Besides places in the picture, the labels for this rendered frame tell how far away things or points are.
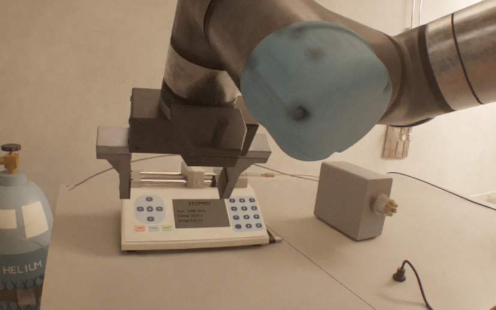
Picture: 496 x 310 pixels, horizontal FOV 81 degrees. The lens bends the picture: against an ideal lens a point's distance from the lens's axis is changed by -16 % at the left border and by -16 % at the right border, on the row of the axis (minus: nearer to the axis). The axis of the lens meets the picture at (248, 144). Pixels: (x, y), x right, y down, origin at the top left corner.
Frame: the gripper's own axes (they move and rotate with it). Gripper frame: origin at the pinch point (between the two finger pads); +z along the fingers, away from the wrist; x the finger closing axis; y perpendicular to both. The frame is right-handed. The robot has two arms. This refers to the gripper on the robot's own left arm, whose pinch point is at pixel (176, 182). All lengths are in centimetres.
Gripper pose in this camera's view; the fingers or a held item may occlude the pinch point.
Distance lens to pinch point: 44.6
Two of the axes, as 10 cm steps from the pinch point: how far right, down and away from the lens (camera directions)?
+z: -2.9, 6.7, 6.8
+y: -2.2, -7.4, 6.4
